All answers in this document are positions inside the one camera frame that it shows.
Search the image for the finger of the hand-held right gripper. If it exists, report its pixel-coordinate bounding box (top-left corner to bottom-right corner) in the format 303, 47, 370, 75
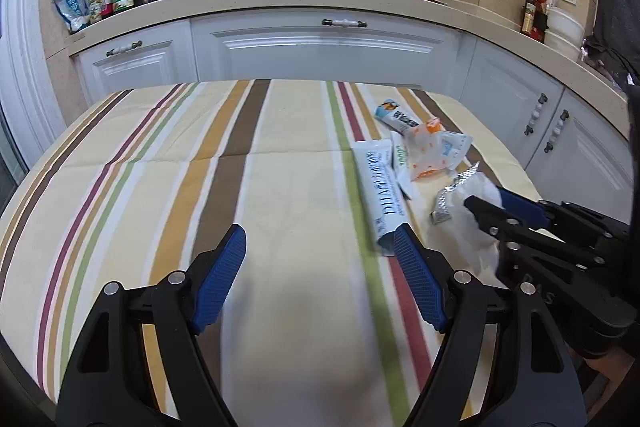
464, 196, 602, 284
497, 189, 632, 249

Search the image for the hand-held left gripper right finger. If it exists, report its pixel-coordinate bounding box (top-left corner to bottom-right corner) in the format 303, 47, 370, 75
392, 223, 589, 427

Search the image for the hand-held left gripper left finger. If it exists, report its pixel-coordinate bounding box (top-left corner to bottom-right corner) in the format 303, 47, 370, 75
55, 223, 248, 427

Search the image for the translucent white plastic bag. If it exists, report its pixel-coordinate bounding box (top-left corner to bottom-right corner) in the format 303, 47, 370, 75
447, 172, 506, 280

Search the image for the striped tablecloth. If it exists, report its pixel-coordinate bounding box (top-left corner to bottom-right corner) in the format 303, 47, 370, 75
0, 79, 551, 427

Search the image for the blue white wrapper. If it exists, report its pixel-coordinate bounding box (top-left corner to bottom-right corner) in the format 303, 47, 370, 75
437, 131, 474, 170

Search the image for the large white toothpaste tube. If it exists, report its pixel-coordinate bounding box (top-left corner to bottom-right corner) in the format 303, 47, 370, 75
350, 142, 411, 258

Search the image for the orange white wrapper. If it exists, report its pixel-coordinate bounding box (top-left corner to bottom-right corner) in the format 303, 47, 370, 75
404, 117, 451, 182

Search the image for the white packet with green print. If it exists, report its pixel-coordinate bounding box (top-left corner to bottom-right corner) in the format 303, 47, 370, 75
390, 131, 416, 200

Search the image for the small blue white packet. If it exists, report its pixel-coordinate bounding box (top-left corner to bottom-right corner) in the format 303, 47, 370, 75
375, 98, 420, 133

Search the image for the white lidded bowl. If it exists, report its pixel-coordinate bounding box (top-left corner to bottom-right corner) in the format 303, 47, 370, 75
544, 29, 584, 60
546, 7, 586, 39

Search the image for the red box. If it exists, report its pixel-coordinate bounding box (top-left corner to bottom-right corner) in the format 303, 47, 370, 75
532, 0, 549, 43

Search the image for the dark olive oil bottle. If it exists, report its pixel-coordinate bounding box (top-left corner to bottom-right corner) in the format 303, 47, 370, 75
520, 0, 539, 36

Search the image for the white kitchen cabinet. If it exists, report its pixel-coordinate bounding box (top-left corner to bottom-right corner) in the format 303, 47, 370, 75
67, 4, 636, 188

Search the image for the blue white bag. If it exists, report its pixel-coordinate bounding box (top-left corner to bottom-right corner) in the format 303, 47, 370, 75
54, 0, 91, 32

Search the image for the white door handle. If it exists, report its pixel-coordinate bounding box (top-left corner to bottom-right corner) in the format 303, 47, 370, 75
544, 109, 571, 153
525, 93, 549, 136

